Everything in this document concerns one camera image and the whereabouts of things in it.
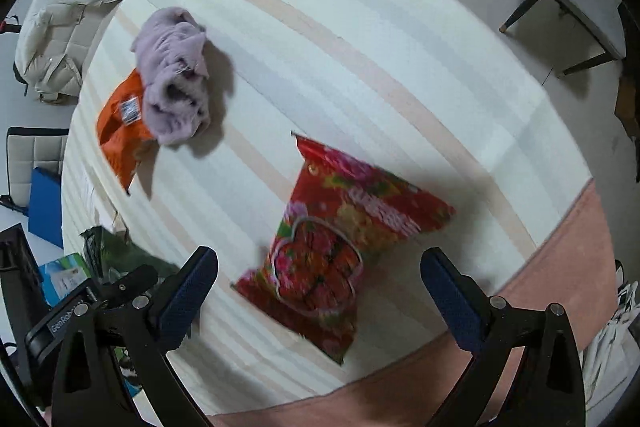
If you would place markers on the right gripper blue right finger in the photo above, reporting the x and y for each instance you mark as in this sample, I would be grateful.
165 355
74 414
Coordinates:
457 297

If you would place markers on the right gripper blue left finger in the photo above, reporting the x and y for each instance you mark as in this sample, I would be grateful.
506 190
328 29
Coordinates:
180 298

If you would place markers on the cardboard box with blue print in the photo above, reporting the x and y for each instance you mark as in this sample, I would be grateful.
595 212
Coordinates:
61 276

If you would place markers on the green wet wipes pack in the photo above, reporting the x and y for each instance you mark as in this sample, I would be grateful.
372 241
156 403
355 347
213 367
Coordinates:
109 257

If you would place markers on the red snack bag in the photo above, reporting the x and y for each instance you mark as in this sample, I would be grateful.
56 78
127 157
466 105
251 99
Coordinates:
342 215

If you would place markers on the orange snack bag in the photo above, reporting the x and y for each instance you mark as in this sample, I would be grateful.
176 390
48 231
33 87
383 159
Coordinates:
123 136

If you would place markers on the purple fluffy cloth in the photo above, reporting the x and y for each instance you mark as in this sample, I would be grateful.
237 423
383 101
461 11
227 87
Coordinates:
169 52

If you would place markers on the white shopping bag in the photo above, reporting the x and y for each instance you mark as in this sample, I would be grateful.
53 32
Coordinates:
611 360

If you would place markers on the white quilted chair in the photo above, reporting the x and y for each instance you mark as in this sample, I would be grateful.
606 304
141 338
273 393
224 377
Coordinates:
27 149

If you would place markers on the striped cream tablecloth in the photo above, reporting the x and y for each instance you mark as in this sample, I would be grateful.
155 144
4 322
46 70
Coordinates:
421 88

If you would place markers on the white puffer jacket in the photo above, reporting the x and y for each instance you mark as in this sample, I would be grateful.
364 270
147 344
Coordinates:
54 42

